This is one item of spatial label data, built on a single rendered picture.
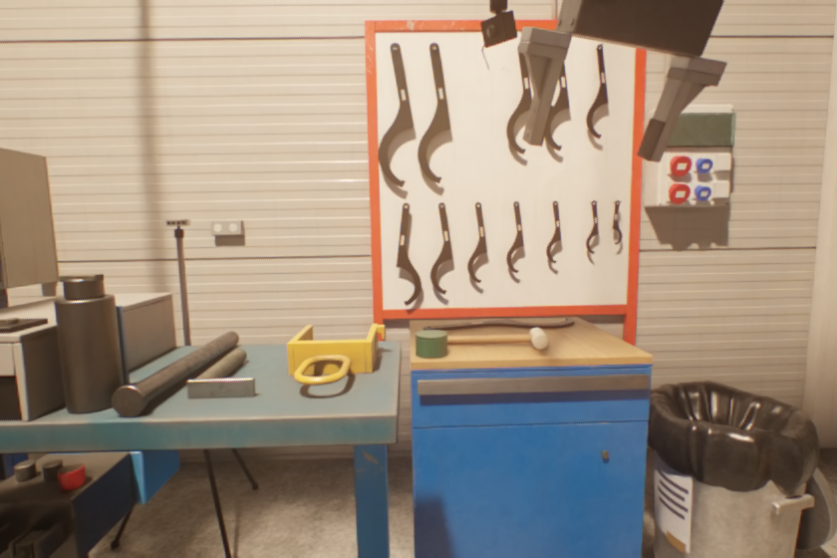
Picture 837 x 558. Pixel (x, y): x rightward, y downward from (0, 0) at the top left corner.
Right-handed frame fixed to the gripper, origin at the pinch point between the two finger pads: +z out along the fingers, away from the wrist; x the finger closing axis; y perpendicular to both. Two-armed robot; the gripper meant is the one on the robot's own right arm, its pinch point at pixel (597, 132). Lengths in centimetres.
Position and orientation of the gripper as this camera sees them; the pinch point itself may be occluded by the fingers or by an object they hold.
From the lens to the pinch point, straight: 51.5
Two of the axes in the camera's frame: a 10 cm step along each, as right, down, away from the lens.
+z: -1.4, 8.6, 4.9
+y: 0.9, 5.0, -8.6
